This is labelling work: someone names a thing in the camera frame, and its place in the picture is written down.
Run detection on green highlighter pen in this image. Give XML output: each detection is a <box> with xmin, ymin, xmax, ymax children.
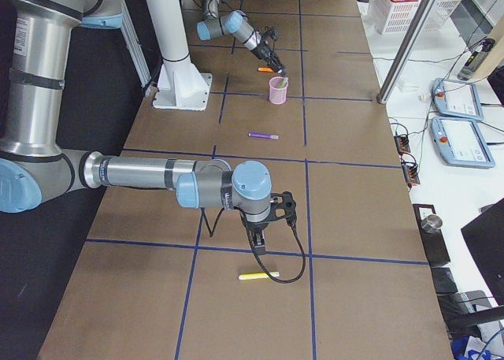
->
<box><xmin>277</xmin><ymin>77</ymin><xmax>288</xmax><ymax>89</ymax></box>

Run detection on teach pendant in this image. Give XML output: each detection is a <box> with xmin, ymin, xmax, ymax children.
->
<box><xmin>431</xmin><ymin>117</ymin><xmax>495</xmax><ymax>169</ymax></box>
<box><xmin>432</xmin><ymin>78</ymin><xmax>484</xmax><ymax>121</ymax></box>

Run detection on aluminium frame post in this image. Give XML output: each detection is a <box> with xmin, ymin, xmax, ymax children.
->
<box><xmin>376</xmin><ymin>0</ymin><xmax>438</xmax><ymax>104</ymax></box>

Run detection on far teach pendant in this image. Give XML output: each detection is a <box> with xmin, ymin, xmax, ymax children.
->
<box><xmin>432</xmin><ymin>78</ymin><xmax>484</xmax><ymax>121</ymax></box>

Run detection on black orange power strip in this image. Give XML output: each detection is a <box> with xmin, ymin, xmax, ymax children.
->
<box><xmin>394</xmin><ymin>134</ymin><xmax>410</xmax><ymax>154</ymax></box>
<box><xmin>401</xmin><ymin>160</ymin><xmax>421</xmax><ymax>187</ymax></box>

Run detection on black monitor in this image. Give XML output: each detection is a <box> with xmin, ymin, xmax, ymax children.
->
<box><xmin>461</xmin><ymin>200</ymin><xmax>504</xmax><ymax>305</ymax></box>

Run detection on purple highlighter pen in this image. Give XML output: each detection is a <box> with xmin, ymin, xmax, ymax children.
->
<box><xmin>248</xmin><ymin>132</ymin><xmax>280</xmax><ymax>140</ymax></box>

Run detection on near teach pendant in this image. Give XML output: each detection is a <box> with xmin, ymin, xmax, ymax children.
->
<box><xmin>431</xmin><ymin>117</ymin><xmax>495</xmax><ymax>169</ymax></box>

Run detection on white red plastic basket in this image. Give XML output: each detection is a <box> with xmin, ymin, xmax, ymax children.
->
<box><xmin>366</xmin><ymin>0</ymin><xmax>463</xmax><ymax>35</ymax></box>

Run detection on pink mesh pen holder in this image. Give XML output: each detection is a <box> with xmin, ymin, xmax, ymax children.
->
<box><xmin>269</xmin><ymin>76</ymin><xmax>288</xmax><ymax>105</ymax></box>

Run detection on metal cup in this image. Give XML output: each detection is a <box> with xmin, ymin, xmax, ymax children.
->
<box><xmin>421</xmin><ymin>214</ymin><xmax>443</xmax><ymax>234</ymax></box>

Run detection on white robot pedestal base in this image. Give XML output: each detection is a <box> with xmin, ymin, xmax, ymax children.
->
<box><xmin>146</xmin><ymin>0</ymin><xmax>212</xmax><ymax>111</ymax></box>

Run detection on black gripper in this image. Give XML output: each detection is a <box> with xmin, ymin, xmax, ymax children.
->
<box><xmin>242</xmin><ymin>216</ymin><xmax>269</xmax><ymax>256</ymax></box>
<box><xmin>251</xmin><ymin>42</ymin><xmax>286</xmax><ymax>75</ymax></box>

